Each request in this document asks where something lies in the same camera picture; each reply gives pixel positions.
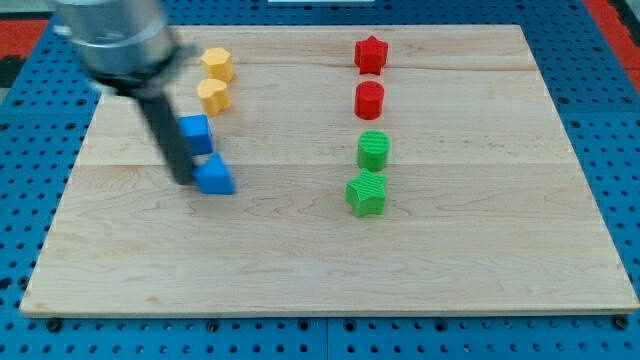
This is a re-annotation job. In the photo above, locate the red cylinder block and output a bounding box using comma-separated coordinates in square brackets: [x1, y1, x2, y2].
[354, 81, 385, 120]

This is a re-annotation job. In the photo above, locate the blue cube block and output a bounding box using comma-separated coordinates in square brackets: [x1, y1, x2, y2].
[178, 114, 214, 156]

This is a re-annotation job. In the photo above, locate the black pusher stick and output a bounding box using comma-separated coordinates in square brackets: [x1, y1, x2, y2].
[136, 92, 195, 185]

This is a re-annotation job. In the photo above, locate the green cylinder block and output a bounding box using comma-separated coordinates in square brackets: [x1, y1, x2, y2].
[357, 130, 391, 172]

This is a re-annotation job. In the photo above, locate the red star block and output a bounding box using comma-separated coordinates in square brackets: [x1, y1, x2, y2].
[354, 35, 389, 75]

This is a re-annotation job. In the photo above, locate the wooden board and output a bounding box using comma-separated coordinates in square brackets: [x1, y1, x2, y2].
[20, 25, 639, 318]

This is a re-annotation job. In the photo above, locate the yellow hexagon block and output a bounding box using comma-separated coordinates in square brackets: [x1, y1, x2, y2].
[201, 47, 235, 83]

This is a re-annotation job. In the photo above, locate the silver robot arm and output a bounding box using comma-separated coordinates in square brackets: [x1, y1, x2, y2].
[54, 0, 194, 185]

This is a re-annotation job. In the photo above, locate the yellow heart block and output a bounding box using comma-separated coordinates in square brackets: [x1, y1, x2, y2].
[197, 79, 232, 117]

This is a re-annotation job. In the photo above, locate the green star block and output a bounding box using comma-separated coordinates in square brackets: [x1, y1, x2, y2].
[345, 168, 387, 218]

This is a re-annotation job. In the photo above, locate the blue triangle block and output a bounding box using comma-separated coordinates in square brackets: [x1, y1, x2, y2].
[193, 153, 236, 195]

